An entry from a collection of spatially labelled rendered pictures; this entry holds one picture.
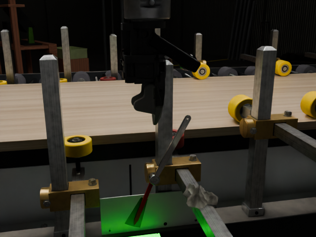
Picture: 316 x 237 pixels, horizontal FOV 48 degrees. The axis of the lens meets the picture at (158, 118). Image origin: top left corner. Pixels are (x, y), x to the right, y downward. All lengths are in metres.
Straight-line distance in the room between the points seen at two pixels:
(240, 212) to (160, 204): 0.24
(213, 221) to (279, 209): 0.41
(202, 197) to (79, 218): 0.26
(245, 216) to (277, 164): 0.31
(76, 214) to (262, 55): 0.55
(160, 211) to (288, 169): 0.54
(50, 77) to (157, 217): 0.43
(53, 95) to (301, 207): 0.73
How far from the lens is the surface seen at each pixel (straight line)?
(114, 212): 0.89
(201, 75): 1.78
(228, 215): 1.00
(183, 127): 0.76
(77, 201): 0.83
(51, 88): 0.78
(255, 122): 0.89
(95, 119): 1.13
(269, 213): 1.04
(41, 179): 1.10
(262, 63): 0.87
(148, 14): 0.67
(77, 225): 0.75
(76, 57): 5.61
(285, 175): 1.29
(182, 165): 0.86
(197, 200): 0.71
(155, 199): 0.89
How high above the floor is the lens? 1.23
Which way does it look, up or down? 17 degrees down
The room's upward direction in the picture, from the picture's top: straight up
